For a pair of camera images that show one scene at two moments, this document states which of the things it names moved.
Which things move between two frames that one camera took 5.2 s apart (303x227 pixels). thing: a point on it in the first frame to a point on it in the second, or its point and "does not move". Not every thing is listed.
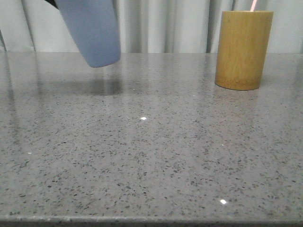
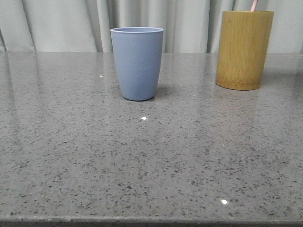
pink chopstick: (253, 5) does not move
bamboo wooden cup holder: (243, 40) does not move
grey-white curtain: (147, 26) does not move
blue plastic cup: (94, 24) to (138, 51)
